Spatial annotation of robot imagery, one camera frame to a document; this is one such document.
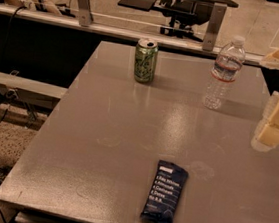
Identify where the dark blue rxbar wrapper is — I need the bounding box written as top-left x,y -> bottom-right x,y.
140,160 -> 189,223

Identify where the green soda can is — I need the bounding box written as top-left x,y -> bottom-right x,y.
134,38 -> 159,83

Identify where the clear plastic water bottle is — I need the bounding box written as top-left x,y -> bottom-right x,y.
203,35 -> 246,110

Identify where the black office chair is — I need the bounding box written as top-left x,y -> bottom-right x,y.
118,0 -> 239,42

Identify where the right metal rail bracket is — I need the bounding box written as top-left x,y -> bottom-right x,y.
202,3 -> 227,51

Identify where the metal rail bracket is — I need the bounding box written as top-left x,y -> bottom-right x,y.
77,0 -> 93,27
202,3 -> 227,51

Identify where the left metal rail bracket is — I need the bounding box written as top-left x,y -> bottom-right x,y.
77,0 -> 93,27

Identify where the metal barrier rail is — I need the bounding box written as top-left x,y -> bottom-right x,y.
0,2 -> 267,67

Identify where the black power cable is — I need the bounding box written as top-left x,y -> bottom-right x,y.
0,2 -> 28,150

